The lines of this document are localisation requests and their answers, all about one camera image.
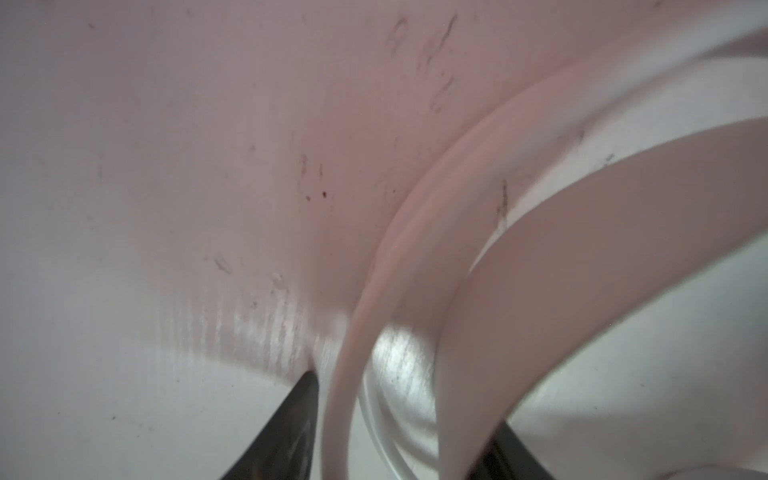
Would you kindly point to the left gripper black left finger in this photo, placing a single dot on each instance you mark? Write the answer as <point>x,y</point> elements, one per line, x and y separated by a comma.
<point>284,448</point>

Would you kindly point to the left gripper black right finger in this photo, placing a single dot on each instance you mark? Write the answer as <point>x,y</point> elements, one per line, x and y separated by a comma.
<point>507,458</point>

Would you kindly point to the white headphones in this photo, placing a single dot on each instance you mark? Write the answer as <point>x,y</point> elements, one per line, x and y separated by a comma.
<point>583,258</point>

